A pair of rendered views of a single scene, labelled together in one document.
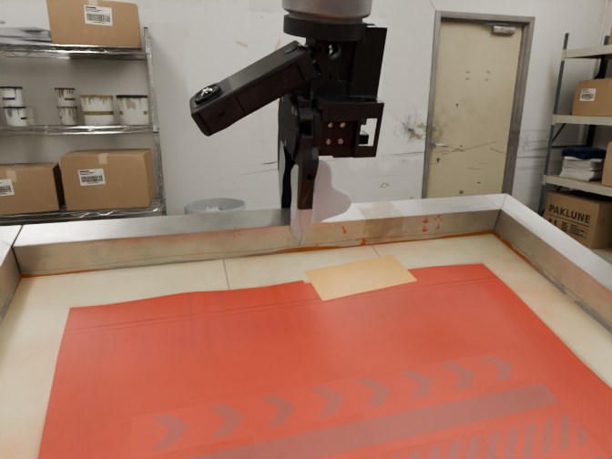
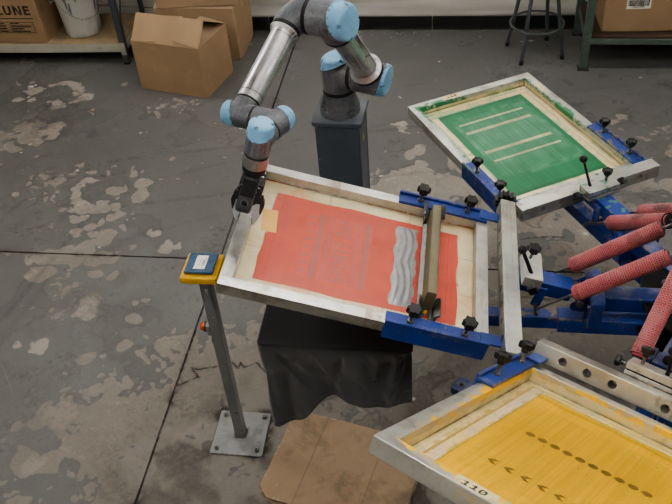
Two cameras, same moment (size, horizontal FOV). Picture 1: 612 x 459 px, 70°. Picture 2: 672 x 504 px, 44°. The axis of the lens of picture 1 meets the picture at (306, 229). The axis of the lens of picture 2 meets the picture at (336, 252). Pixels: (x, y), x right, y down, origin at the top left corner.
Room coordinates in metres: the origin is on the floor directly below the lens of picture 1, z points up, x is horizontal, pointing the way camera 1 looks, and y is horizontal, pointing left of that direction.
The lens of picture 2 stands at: (-0.69, 1.68, 2.84)
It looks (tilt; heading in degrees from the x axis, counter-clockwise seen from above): 41 degrees down; 297
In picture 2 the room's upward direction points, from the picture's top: 5 degrees counter-clockwise
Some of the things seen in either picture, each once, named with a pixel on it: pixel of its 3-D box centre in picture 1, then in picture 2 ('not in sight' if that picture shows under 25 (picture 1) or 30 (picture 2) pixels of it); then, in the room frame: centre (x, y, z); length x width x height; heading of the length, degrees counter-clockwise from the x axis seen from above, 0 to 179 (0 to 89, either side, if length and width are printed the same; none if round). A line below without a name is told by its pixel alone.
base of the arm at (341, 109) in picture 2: not in sight; (339, 98); (0.46, -0.74, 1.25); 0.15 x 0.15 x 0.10
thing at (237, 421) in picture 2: not in sight; (223, 357); (0.69, -0.04, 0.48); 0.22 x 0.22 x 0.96; 16
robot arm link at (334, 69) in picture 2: not in sight; (339, 70); (0.45, -0.74, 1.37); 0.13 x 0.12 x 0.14; 176
